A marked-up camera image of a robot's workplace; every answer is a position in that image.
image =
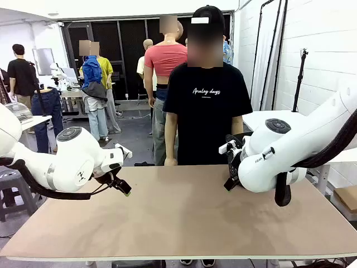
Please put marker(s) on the black shoe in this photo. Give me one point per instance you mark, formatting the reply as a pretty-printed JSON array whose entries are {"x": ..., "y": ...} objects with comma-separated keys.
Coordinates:
[
  {"x": 208, "y": 262},
  {"x": 186, "y": 262}
]

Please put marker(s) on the mannequin with red crop top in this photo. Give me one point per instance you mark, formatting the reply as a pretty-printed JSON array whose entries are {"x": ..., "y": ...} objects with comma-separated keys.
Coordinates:
[{"x": 164, "y": 58}]

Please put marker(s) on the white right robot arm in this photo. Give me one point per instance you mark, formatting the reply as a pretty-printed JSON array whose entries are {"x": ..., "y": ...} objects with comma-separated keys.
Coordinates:
[{"x": 267, "y": 156}]

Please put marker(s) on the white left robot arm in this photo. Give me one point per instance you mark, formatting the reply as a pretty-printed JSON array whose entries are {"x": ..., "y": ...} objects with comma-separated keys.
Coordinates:
[{"x": 69, "y": 164}]

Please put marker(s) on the white head-mounted camera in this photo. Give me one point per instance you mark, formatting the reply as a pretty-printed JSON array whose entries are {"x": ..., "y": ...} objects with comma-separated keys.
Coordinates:
[{"x": 200, "y": 20}]

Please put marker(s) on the person in black t-shirt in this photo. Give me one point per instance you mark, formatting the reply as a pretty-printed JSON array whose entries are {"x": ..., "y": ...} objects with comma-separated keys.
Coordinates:
[{"x": 206, "y": 117}]

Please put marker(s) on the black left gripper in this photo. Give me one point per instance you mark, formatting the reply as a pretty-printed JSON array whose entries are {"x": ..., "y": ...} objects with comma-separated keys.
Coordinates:
[{"x": 107, "y": 176}]

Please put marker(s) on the mannequin with cream shirt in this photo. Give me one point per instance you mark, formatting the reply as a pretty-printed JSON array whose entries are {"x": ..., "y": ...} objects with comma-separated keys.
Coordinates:
[{"x": 141, "y": 67}]

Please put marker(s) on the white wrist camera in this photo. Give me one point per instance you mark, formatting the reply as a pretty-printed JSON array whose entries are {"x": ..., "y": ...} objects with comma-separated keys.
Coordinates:
[
  {"x": 124, "y": 150},
  {"x": 226, "y": 147}
]

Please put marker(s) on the dark blue jeans on stand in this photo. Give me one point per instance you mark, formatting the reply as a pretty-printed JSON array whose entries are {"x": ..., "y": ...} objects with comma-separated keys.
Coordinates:
[{"x": 53, "y": 111}]

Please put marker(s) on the black cap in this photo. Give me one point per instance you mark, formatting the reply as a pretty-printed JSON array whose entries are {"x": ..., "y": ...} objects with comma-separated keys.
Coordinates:
[{"x": 209, "y": 12}]

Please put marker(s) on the brown cardboard box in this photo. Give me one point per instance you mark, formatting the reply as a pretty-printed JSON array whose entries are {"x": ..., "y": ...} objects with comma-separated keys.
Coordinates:
[{"x": 347, "y": 196}]

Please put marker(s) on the grey wall board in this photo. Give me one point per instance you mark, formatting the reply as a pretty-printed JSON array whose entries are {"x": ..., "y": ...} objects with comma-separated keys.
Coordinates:
[{"x": 43, "y": 61}]

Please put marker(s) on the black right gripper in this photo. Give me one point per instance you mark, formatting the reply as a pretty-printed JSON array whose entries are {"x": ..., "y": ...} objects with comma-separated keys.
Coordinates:
[{"x": 234, "y": 164}]

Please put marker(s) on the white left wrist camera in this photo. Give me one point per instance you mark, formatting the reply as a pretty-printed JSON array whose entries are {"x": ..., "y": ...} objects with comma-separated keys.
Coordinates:
[{"x": 124, "y": 150}]

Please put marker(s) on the person's left forearm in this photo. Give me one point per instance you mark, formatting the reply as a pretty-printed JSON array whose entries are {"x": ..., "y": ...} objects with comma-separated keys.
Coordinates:
[{"x": 237, "y": 125}]

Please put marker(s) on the person's right forearm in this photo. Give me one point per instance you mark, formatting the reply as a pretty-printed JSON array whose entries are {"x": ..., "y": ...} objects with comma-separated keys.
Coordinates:
[{"x": 171, "y": 134}]

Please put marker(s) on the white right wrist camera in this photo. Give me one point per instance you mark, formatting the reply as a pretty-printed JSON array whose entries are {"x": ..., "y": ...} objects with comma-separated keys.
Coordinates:
[{"x": 226, "y": 147}]

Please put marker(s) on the blue patterned shirt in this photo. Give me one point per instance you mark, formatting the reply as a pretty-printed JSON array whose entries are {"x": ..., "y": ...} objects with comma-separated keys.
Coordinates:
[{"x": 228, "y": 53}]

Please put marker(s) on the black tripod with camera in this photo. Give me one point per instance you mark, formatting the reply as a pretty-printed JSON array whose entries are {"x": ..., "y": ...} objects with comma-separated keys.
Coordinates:
[{"x": 299, "y": 81}]

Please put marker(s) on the grey plastic stool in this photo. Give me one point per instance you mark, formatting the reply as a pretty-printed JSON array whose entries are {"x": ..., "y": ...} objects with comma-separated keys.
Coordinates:
[{"x": 16, "y": 190}]

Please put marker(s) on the white hanging backdrop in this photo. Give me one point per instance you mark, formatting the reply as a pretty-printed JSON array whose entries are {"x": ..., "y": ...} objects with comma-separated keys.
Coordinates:
[{"x": 267, "y": 56}]

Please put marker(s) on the person's right hand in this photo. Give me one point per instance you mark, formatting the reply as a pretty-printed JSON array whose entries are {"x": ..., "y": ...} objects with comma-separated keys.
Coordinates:
[{"x": 170, "y": 162}]

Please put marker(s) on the black slim tripod stand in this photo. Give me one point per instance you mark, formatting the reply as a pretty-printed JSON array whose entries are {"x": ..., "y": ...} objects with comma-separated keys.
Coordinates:
[{"x": 39, "y": 92}]

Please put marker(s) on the bystander in black shirt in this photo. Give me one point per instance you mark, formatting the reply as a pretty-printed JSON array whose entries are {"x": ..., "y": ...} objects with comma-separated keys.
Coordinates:
[{"x": 21, "y": 75}]

